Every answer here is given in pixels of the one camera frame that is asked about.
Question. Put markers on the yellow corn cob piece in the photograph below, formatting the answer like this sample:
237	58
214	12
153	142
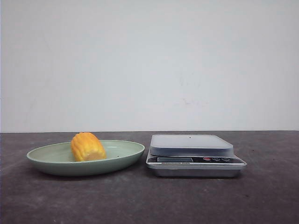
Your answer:
86	146

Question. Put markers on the silver digital kitchen scale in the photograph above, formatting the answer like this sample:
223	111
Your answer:
192	155

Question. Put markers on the green oval plate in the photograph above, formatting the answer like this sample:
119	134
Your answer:
57	159

